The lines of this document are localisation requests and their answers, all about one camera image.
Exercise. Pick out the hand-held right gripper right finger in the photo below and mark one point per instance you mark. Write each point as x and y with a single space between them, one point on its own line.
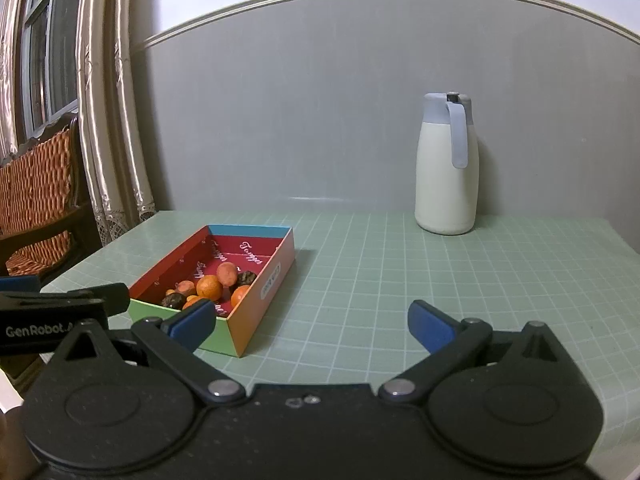
430 327

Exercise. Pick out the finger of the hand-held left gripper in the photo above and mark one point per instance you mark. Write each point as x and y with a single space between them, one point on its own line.
105 297
17 283

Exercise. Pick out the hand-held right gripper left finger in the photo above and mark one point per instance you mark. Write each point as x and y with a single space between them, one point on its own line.
192 321

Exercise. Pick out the dark wrinkled fruit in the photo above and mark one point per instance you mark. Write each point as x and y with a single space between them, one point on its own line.
172 301
246 278

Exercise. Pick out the large orange mandarin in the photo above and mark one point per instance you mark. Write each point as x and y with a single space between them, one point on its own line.
209 288

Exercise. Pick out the brown kiwi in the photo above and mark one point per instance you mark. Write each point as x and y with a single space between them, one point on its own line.
227 274

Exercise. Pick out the colourful cardboard box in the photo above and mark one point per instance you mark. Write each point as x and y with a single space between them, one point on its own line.
260 300

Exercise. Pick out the green checked tablecloth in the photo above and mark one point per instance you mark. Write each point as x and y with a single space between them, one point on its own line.
400 280

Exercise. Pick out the wooden sofa orange cushion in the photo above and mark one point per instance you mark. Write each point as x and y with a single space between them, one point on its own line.
35 185

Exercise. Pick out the white thermos jug grey lid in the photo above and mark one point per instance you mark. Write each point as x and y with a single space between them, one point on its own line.
445 190

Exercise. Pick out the beige satin curtain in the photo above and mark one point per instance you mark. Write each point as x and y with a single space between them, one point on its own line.
7 85
110 110

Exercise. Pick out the window with frame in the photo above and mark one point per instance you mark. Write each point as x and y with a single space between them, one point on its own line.
60 60

